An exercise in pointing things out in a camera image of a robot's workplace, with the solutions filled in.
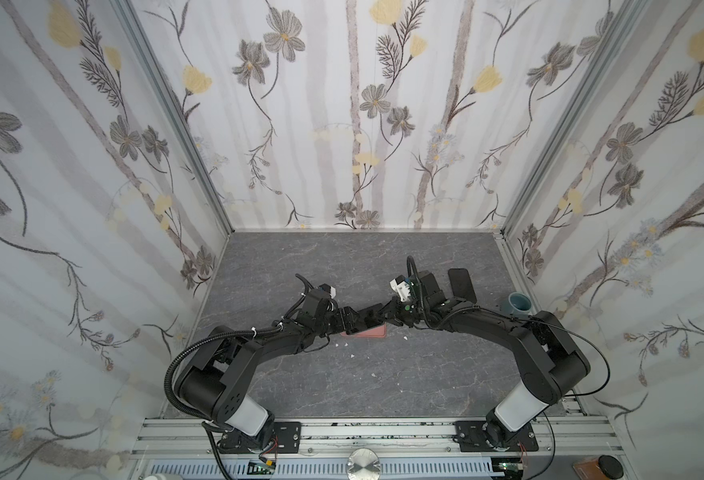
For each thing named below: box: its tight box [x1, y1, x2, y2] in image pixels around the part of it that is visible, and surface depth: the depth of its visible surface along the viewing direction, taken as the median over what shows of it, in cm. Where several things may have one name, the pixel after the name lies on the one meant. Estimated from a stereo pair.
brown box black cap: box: [573, 454, 624, 480], surface depth 64 cm
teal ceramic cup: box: [508, 292, 532, 318], surface depth 96 cm
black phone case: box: [448, 268, 477, 303], surface depth 110 cm
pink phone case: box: [340, 323, 387, 338], surface depth 93 cm
